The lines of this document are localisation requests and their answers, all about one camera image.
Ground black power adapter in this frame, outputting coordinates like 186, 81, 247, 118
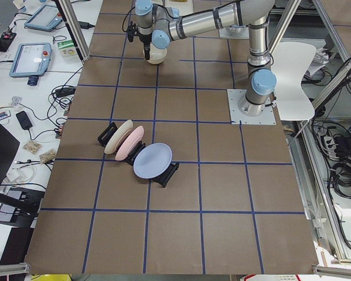
78, 21, 95, 29

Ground black monitor stand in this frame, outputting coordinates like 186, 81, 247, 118
0, 124, 45, 227

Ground pink plate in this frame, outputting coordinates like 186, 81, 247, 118
115, 125, 145, 161

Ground aluminium frame post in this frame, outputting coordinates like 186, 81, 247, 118
54, 0, 90, 61

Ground near blue teach pendant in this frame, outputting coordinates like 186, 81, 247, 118
9, 43, 52, 78

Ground black smartphone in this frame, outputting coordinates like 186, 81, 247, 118
16, 111, 33, 130

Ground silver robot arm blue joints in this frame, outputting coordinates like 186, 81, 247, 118
134, 0, 278, 115

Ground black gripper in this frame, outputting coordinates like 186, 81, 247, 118
127, 21, 151, 60

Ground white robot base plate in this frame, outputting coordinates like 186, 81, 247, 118
227, 89, 276, 126

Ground blue teach pendant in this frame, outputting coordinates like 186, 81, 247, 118
24, 5, 63, 32
9, 43, 52, 78

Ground green white small box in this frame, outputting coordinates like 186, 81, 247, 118
57, 40, 77, 58

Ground white ceramic bowl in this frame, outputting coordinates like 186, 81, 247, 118
147, 43, 168, 65

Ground black dish rack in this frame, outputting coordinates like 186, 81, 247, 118
97, 119, 180, 188

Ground far blue teach pendant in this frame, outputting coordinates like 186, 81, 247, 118
24, 5, 63, 32

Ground beige plate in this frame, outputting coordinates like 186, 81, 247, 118
104, 119, 134, 155

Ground lavender blue plate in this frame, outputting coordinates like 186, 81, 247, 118
133, 143, 172, 179

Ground white plastic chair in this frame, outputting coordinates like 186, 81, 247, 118
271, 42, 316, 121

